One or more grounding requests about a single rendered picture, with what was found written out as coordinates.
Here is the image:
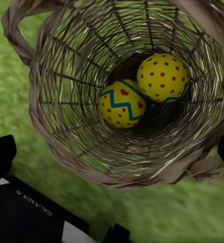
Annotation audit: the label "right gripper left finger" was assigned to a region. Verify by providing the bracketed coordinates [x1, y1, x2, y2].
[0, 135, 17, 180]

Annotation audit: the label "wicker basket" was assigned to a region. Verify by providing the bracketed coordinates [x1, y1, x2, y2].
[0, 0, 224, 193]

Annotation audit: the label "easter egg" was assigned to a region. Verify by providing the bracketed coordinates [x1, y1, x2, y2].
[137, 53, 190, 103]
[97, 79, 147, 129]

